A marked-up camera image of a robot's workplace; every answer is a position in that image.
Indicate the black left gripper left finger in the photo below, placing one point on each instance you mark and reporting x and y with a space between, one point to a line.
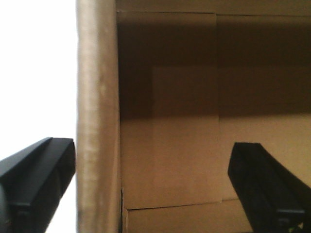
32 183

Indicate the brown cardboard box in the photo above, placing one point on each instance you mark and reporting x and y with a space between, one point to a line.
165 90

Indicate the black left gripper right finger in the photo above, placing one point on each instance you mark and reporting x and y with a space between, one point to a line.
274 200

